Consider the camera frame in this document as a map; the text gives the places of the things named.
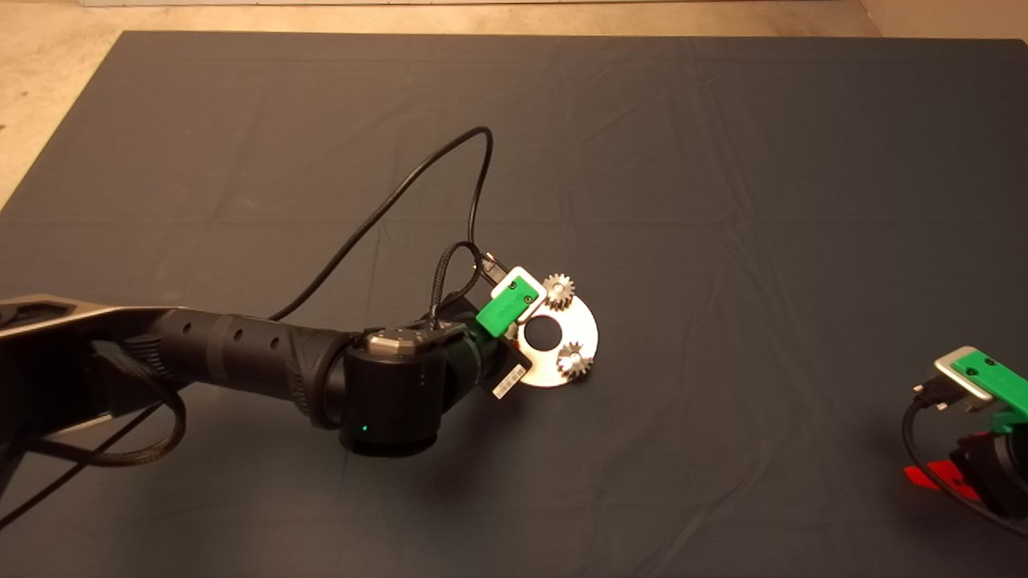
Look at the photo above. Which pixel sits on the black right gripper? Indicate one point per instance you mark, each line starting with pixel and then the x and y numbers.
pixel 1000 478

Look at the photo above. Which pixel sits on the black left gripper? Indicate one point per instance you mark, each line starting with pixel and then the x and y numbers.
pixel 499 363

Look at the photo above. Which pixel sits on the round metal carrier plate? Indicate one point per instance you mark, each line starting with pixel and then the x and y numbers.
pixel 574 329

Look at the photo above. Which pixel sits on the dark grey table cloth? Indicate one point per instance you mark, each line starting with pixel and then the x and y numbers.
pixel 723 160

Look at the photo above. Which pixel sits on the left green camera mount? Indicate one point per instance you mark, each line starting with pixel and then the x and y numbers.
pixel 506 308

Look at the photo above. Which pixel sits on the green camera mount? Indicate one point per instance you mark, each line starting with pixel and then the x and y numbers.
pixel 506 308
pixel 1000 377

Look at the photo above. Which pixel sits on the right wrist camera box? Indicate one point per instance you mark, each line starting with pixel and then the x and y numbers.
pixel 956 376

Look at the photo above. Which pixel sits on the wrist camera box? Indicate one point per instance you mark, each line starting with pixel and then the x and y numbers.
pixel 956 376
pixel 536 284

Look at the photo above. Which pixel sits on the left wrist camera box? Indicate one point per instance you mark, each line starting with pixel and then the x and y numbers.
pixel 536 284

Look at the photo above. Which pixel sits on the right green camera mount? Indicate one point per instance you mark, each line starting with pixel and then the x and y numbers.
pixel 1000 377

